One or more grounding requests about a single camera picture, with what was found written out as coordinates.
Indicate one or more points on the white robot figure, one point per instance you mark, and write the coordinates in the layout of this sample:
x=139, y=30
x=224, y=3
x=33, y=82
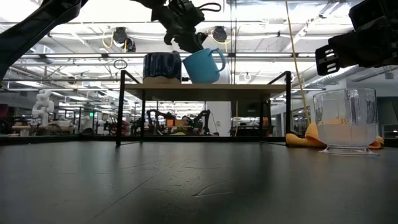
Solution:
x=43, y=105

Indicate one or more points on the orange cloth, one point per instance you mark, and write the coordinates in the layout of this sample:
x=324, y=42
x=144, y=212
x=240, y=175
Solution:
x=298, y=141

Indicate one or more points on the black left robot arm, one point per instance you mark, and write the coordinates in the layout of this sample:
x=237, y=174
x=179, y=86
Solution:
x=37, y=28

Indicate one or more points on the wooden shelf with black legs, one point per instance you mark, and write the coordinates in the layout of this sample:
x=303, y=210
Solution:
x=202, y=91

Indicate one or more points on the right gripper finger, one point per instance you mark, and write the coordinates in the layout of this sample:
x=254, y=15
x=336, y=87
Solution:
x=319, y=62

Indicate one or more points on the black background robot arm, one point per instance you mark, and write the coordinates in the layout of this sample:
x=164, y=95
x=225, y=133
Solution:
x=203, y=123
x=157, y=121

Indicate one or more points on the light blue plastic mug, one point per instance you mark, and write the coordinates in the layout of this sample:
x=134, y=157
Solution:
x=202, y=68

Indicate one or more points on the person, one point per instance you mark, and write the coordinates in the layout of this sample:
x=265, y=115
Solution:
x=186, y=122

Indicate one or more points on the dark blue ceramic mug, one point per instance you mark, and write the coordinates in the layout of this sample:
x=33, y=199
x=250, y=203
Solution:
x=161, y=67

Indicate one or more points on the clear plastic mug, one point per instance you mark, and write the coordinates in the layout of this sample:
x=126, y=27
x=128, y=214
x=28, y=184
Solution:
x=345, y=133

